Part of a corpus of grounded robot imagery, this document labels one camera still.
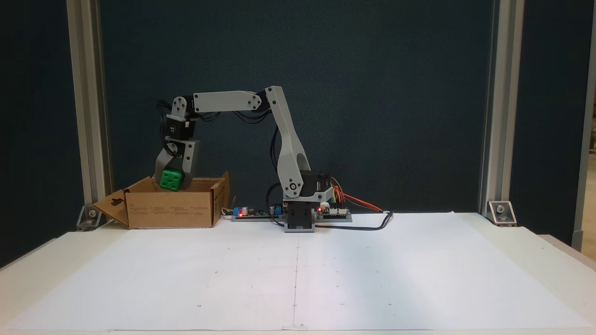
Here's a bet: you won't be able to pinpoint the aluminium frame post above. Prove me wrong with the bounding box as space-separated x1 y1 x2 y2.
478 0 525 217
66 0 113 220
572 0 596 253

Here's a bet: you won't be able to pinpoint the large white paper sheet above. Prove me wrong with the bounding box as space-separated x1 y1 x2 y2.
4 212 593 332

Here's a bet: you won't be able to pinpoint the green dice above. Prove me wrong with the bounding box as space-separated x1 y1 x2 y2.
159 168 183 192

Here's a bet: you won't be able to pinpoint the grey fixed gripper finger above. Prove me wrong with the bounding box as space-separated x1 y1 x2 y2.
179 159 201 192

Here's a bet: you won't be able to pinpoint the red and orange wires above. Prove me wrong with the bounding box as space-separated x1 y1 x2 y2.
342 191 386 214

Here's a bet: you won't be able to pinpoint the blue circuit board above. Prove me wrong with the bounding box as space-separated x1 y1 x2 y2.
231 204 285 223

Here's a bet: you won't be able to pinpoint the black base cable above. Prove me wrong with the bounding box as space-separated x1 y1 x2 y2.
314 210 395 232

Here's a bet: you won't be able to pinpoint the coloured jumper wire bundle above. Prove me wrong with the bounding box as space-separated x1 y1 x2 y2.
329 182 348 208

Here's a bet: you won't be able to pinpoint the metal corner bracket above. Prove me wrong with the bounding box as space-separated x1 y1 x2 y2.
76 204 113 231
487 201 517 228

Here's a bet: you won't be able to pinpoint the circuit board with jumper wires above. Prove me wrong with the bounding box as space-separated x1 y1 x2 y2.
316 205 352 223

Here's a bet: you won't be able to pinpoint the brown cardboard box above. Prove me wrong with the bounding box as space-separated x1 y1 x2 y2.
93 171 231 229

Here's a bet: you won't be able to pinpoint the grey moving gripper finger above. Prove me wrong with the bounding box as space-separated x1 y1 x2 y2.
155 141 183 188

